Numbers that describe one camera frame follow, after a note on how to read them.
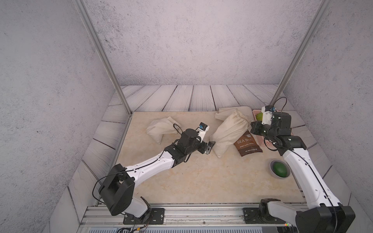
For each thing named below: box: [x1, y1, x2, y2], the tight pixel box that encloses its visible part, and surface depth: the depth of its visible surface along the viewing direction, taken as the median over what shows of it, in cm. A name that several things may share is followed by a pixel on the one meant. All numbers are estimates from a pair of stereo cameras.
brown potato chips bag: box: [233, 130, 263, 157], surface depth 98 cm
